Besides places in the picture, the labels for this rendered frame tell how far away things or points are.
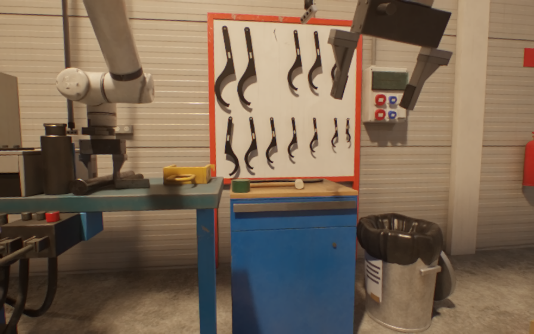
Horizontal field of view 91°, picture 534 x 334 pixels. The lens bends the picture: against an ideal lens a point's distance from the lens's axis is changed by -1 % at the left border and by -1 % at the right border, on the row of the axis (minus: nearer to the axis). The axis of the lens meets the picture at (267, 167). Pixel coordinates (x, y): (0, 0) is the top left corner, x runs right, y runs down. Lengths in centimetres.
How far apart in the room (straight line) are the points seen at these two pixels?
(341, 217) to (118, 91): 124
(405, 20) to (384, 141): 258
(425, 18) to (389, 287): 175
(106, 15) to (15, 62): 255
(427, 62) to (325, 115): 225
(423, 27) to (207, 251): 90
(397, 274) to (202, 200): 147
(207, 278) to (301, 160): 181
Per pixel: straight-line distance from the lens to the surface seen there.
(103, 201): 89
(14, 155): 100
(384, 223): 227
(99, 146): 104
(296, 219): 152
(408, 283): 202
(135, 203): 86
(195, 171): 101
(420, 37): 51
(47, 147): 97
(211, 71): 266
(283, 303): 170
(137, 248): 294
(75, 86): 91
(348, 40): 47
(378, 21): 47
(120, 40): 81
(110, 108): 103
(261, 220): 149
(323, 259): 164
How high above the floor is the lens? 120
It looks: 5 degrees down
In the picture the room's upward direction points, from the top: straight up
